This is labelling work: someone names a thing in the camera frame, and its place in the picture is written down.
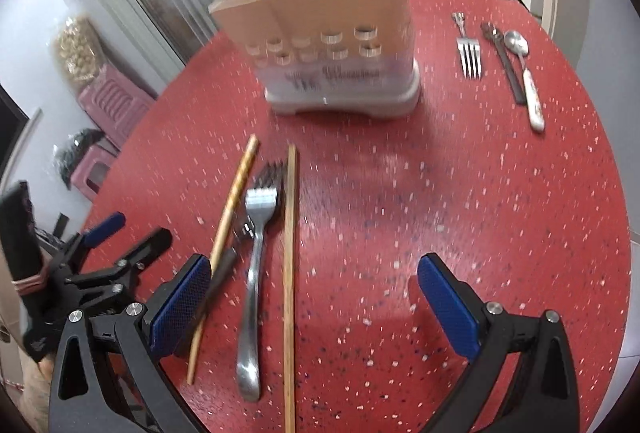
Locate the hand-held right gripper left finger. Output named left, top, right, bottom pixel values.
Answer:
left=49, top=254, right=213, bottom=433

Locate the plain wooden chopstick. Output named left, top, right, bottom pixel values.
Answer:
left=282, top=143, right=299, bottom=433

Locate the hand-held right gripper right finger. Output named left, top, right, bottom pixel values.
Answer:
left=416, top=253, right=581, bottom=433

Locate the dark handled steel spoon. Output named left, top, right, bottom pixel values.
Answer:
left=481, top=22, right=527, bottom=106

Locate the black plastic fork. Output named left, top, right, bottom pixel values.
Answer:
left=197, top=162, right=287, bottom=316

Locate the small steel fork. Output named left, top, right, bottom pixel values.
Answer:
left=452, top=12, right=482, bottom=79

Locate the large steel fork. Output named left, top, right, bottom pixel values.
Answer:
left=236, top=187, right=280, bottom=403

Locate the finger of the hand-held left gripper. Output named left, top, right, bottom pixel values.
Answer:
left=50, top=212, right=126, bottom=264
left=82, top=227, right=173, bottom=300

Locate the person's left hand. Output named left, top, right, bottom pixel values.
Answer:
left=19, top=355, right=57, bottom=430

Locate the beige cutlery holder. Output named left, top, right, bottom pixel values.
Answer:
left=209, top=0, right=422, bottom=120

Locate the single pink stool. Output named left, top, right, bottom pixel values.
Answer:
left=70, top=140, right=121, bottom=203

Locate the black plastic bag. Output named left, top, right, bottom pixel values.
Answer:
left=54, top=128, right=106, bottom=186

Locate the white handled steel spoon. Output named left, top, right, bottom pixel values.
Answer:
left=504, top=30, right=546, bottom=133

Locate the stack of pink stools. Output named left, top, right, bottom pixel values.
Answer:
left=77, top=66, right=156, bottom=149

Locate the spiral patterned wooden chopstick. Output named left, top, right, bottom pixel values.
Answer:
left=186, top=134, right=261, bottom=386

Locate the clear bag of nuts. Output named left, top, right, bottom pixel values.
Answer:
left=52, top=16, right=106, bottom=89

